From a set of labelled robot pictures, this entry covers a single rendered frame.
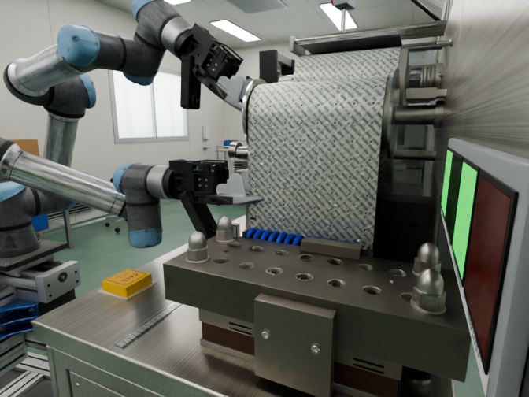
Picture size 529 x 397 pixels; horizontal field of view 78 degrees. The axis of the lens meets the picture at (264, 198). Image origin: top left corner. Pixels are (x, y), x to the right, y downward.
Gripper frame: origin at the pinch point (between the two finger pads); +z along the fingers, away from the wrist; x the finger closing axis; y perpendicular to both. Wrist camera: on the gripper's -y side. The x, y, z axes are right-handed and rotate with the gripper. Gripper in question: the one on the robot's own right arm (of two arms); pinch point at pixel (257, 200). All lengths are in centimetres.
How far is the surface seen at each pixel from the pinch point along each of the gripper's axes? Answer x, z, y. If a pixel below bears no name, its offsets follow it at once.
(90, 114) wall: 239, -357, 31
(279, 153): -0.3, 4.7, 9.3
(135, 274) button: -8.4, -25.1, -16.7
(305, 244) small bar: -6.4, 11.8, -5.0
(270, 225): -0.3, 2.9, -4.6
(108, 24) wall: 281, -356, 148
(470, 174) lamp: -36.7, 29.7, 11.5
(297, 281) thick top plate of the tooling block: -17.0, 14.3, -6.2
